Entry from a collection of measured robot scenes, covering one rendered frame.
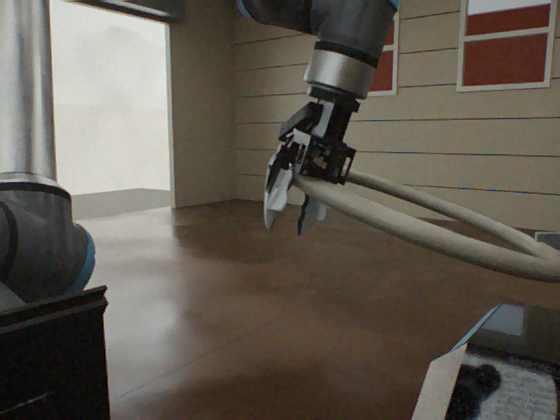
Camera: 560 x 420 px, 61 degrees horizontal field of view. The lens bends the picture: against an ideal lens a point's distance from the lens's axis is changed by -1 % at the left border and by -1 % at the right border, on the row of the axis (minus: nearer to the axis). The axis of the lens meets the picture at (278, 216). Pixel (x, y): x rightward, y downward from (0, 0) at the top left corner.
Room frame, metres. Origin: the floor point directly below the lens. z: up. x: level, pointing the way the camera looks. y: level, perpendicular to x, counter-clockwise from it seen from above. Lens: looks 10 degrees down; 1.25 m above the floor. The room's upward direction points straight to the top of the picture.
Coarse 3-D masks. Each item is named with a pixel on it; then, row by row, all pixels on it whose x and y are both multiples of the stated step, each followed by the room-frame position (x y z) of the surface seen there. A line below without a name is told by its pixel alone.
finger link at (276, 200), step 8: (280, 176) 0.68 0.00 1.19; (288, 176) 0.67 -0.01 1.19; (280, 184) 0.68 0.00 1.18; (288, 184) 0.66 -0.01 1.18; (272, 192) 0.68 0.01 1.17; (280, 192) 0.67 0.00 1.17; (272, 200) 0.68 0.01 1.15; (280, 200) 0.66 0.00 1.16; (272, 208) 0.67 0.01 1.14; (280, 208) 0.65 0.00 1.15; (272, 216) 0.69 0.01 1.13; (272, 224) 0.69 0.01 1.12
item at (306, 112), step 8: (312, 104) 0.68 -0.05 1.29; (304, 112) 0.69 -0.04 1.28; (312, 112) 0.68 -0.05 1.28; (288, 120) 0.74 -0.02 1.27; (296, 120) 0.71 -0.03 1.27; (304, 120) 0.69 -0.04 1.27; (280, 128) 0.76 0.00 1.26; (288, 128) 0.73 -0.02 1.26; (296, 128) 0.71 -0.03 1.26; (280, 136) 0.76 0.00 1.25
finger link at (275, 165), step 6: (282, 144) 0.68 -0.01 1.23; (282, 150) 0.68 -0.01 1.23; (276, 156) 0.68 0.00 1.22; (282, 156) 0.68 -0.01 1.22; (270, 162) 0.69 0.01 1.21; (276, 162) 0.68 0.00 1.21; (282, 162) 0.68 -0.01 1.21; (288, 162) 0.69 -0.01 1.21; (270, 168) 0.68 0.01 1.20; (276, 168) 0.68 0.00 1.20; (282, 168) 0.68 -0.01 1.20; (288, 168) 0.68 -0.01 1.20; (270, 174) 0.68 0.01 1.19; (276, 174) 0.68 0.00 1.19; (270, 180) 0.69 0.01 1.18; (270, 186) 0.68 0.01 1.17
